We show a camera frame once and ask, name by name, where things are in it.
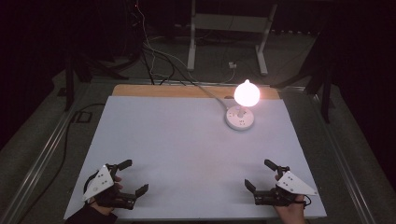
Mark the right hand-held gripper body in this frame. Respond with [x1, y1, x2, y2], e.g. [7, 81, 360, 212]
[253, 166, 319, 207]

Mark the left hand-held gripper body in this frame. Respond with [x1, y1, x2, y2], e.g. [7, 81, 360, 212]
[82, 163, 137, 210]

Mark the person's left hand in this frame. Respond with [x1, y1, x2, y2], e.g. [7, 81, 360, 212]
[89, 176, 124, 217]

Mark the person's right hand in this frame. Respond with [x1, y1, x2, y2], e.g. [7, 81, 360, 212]
[274, 194, 308, 224]

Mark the round white power socket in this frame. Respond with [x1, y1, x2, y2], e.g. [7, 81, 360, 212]
[225, 105, 255, 132]

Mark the white table mat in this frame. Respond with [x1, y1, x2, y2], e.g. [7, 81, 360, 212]
[64, 95, 327, 220]

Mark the glowing round night lamp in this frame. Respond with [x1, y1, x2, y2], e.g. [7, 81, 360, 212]
[233, 78, 262, 119]

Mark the wooden table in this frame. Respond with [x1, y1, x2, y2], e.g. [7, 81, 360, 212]
[111, 84, 280, 101]

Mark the black stand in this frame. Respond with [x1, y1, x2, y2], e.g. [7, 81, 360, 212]
[270, 29, 339, 124]
[64, 50, 129, 112]

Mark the white metal stand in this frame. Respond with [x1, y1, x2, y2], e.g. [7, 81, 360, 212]
[186, 0, 278, 77]

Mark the long black floor cable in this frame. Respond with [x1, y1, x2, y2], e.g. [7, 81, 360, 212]
[17, 103, 106, 224]

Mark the aluminium floor rail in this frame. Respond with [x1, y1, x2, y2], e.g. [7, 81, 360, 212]
[0, 83, 92, 224]
[309, 91, 378, 224]

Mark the black rectangular floor frame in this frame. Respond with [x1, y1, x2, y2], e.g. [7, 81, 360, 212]
[72, 110, 93, 124]

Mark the grey socket power cable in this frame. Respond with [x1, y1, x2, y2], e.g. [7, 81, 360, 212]
[186, 77, 232, 111]

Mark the black cable bundle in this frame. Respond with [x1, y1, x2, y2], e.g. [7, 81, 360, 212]
[140, 43, 191, 87]

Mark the thin white cable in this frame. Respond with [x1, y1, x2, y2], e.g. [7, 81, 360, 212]
[135, 0, 236, 85]

